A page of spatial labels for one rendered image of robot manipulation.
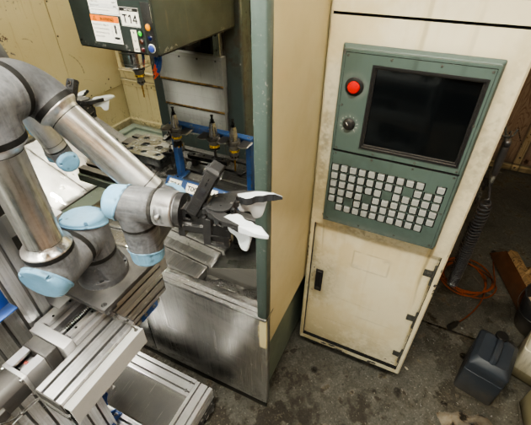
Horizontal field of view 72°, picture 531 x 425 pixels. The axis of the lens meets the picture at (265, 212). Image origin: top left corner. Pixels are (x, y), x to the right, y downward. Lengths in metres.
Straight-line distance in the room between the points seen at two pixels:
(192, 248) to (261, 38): 1.25
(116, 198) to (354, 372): 1.85
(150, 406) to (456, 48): 1.90
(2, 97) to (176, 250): 1.25
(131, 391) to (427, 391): 1.56
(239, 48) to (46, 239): 1.63
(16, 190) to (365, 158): 1.04
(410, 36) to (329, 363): 1.75
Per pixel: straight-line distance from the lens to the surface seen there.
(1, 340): 1.30
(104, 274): 1.17
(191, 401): 1.99
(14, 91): 0.86
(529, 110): 4.37
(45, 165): 2.84
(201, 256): 1.86
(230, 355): 1.87
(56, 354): 1.21
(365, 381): 2.33
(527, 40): 1.27
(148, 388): 2.09
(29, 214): 0.93
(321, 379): 2.28
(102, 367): 1.16
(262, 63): 0.90
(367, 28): 1.28
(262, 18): 0.88
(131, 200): 0.76
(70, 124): 0.90
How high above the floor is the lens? 2.01
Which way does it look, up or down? 38 degrees down
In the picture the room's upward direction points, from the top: straight up
